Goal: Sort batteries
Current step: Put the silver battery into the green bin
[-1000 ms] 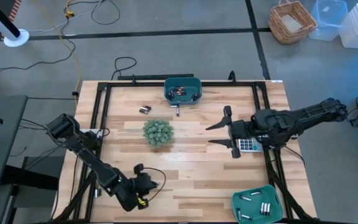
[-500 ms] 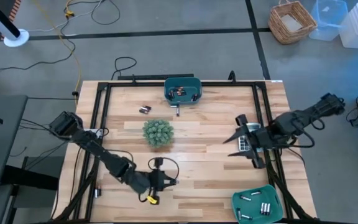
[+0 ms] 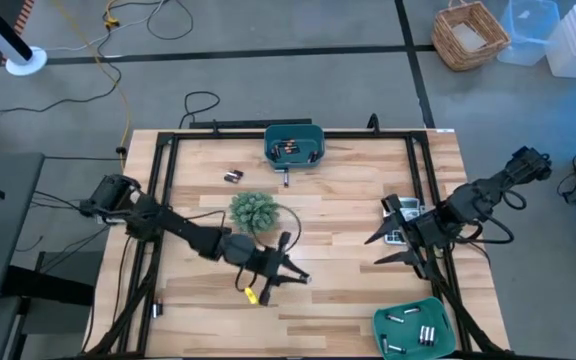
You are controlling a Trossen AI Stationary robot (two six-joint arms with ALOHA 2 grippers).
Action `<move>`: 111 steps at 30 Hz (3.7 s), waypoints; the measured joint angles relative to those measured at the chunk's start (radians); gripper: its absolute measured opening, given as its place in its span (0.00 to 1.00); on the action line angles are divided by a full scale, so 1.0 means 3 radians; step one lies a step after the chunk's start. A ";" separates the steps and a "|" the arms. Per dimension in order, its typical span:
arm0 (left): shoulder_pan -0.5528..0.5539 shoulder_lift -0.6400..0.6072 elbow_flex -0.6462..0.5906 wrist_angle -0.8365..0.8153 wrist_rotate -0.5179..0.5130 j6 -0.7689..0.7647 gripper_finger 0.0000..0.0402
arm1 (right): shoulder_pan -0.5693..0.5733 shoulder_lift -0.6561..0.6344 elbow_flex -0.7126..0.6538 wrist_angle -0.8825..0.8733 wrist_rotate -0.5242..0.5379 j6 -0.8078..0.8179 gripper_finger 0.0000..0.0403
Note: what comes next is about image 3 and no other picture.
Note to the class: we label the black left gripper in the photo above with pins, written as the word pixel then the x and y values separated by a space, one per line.
pixel 265 262

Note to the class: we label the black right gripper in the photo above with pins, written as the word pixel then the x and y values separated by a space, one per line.
pixel 428 230

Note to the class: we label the small black AAA battery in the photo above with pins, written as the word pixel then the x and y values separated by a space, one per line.
pixel 286 177

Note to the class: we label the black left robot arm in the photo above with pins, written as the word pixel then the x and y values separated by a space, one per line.
pixel 178 230

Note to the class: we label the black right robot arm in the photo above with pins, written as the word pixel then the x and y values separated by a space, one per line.
pixel 483 197

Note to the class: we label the grey desk calculator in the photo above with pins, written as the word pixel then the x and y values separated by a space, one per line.
pixel 393 238

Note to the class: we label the artificial succulent in grey pot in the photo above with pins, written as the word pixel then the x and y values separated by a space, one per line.
pixel 253 212

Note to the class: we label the green plastic bin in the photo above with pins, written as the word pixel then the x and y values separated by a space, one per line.
pixel 408 332

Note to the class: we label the dark teal plastic bin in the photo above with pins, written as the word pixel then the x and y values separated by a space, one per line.
pixel 305 140

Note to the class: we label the black power strip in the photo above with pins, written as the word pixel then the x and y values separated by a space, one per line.
pixel 248 123

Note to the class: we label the wicker basket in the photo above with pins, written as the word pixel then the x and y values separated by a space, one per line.
pixel 448 45

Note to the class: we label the grey paper sheet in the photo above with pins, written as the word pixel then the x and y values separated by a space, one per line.
pixel 469 37

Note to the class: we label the black desk foot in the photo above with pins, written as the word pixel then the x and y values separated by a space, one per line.
pixel 48 285

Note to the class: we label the clear blue plastic bin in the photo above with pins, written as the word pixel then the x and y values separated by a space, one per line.
pixel 528 30

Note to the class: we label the dark grey desk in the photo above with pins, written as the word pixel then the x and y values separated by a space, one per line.
pixel 8 240

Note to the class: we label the orange black striped board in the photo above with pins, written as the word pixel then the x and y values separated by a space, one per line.
pixel 25 9

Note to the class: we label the black metal table frame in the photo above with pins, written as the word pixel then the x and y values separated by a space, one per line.
pixel 358 135

